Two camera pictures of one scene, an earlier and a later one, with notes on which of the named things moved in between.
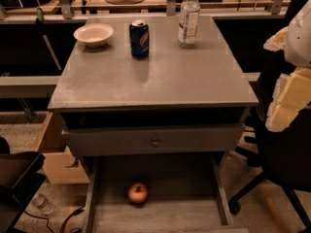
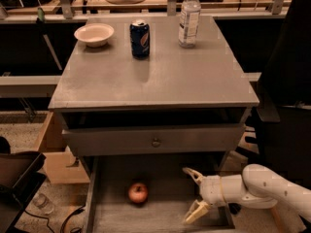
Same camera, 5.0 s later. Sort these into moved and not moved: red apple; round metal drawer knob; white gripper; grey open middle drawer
Moved: white gripper
Not moved: round metal drawer knob; red apple; grey open middle drawer
